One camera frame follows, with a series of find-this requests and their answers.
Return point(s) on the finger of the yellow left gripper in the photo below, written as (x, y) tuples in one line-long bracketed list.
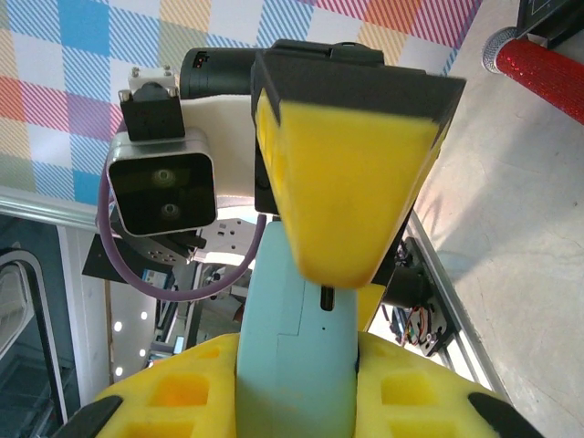
[(347, 191), (370, 305)]

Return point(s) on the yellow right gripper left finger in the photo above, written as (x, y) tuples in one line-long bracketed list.
[(159, 392)]

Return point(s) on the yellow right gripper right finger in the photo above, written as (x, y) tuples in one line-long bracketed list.
[(424, 397)]

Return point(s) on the black grey chessboard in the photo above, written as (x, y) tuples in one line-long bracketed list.
[(547, 13)]

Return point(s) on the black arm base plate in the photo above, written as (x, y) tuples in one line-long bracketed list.
[(433, 319)]

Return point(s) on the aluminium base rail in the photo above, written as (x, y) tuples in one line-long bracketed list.
[(456, 328)]

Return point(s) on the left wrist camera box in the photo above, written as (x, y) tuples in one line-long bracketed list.
[(162, 191)]

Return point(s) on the aluminium frame post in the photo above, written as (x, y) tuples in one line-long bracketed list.
[(45, 205)]

